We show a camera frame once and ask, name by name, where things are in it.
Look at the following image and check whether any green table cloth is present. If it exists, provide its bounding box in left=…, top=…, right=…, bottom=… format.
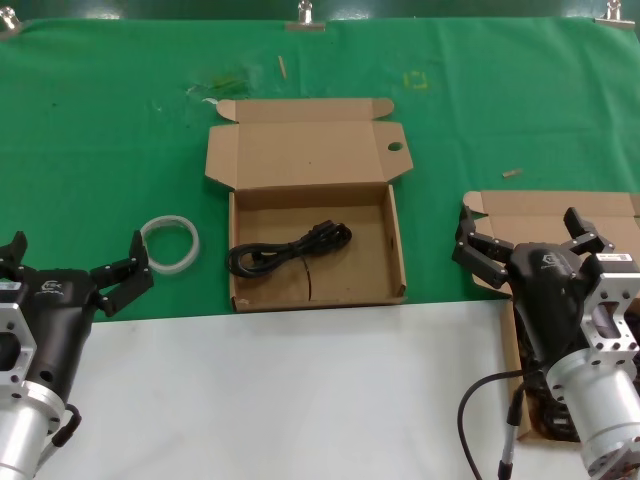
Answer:
left=0, top=18, right=640, bottom=324

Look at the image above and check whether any cardboard box holding cables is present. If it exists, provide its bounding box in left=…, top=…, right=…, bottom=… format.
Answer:
left=459, top=189, right=640, bottom=444

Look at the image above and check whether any metal cloth clip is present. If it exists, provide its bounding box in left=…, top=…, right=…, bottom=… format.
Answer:
left=0, top=9, right=24, bottom=41
left=594, top=0, right=635, bottom=29
left=284, top=0, right=327, bottom=34

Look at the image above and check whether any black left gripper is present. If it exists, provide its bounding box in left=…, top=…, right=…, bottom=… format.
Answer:
left=0, top=229, right=155, bottom=401

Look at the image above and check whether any black power cable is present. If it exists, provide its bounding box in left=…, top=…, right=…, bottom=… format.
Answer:
left=227, top=222, right=354, bottom=304

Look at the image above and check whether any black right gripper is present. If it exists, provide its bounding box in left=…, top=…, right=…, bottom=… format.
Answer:
left=452, top=204, right=616, bottom=366

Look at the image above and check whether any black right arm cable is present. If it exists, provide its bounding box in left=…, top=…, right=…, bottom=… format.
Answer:
left=457, top=369, right=549, bottom=480

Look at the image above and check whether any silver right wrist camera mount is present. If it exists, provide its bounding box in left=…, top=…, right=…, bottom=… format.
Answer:
left=579, top=252, right=640, bottom=359

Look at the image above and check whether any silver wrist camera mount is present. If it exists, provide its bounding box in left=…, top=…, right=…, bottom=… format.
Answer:
left=579, top=252, right=640, bottom=359
left=0, top=299, right=40, bottom=389

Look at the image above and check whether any clear plastic wrapper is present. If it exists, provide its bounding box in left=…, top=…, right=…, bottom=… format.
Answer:
left=185, top=62, right=266, bottom=106

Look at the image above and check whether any cable with silver plug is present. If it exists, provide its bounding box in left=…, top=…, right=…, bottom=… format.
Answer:
left=496, top=379, right=539, bottom=480

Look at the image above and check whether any pile of black cables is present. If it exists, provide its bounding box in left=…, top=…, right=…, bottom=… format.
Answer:
left=514, top=299, right=640, bottom=444

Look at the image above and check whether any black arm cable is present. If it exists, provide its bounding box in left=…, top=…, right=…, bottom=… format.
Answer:
left=37, top=402, right=82, bottom=476
left=457, top=369, right=549, bottom=480

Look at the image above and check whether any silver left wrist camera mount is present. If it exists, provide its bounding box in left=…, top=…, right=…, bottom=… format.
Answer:
left=0, top=299, right=40, bottom=389

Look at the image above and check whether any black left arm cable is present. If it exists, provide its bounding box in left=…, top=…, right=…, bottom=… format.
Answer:
left=37, top=402, right=82, bottom=476

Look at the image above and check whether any empty open cardboard box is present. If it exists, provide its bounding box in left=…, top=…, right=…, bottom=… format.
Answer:
left=203, top=97, right=414, bottom=314

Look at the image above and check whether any translucent white tape roll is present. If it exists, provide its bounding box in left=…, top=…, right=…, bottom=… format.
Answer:
left=139, top=213, right=202, bottom=275

